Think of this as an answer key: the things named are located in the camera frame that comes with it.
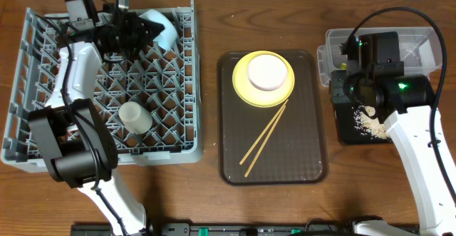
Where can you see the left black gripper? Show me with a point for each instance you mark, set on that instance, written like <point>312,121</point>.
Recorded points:
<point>132,29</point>

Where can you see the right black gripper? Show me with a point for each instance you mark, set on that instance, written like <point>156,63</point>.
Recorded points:
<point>338,88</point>

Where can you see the light blue bowl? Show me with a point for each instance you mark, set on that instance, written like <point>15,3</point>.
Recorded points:
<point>166,38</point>

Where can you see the pale green plastic cup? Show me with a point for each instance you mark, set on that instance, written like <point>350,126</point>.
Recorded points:
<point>135,118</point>

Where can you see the pink bowl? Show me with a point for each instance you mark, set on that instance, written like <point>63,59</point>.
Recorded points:
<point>267,72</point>

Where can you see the wooden chopstick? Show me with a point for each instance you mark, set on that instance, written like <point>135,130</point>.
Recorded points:
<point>268,129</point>
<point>265,136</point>

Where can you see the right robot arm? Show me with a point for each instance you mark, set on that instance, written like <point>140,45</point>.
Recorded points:
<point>417,134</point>

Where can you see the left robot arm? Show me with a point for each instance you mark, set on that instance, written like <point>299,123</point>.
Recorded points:
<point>72,138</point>

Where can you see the grey plastic dishwasher rack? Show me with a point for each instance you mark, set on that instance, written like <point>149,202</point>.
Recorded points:
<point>166,83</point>

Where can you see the clear plastic bin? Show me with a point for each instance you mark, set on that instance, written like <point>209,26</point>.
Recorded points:
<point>419,50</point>

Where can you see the food scraps pile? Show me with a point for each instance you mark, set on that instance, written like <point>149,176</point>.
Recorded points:
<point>367,125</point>

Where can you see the black rectangular tray bin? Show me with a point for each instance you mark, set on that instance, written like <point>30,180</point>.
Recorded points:
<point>345,132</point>

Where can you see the yellow round plate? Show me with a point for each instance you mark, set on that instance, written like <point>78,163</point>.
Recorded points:
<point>253,96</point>

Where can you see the dark brown serving tray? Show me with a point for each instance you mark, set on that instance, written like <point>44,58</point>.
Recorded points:
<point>296,151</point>

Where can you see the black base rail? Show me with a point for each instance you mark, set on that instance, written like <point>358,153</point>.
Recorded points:
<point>184,229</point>

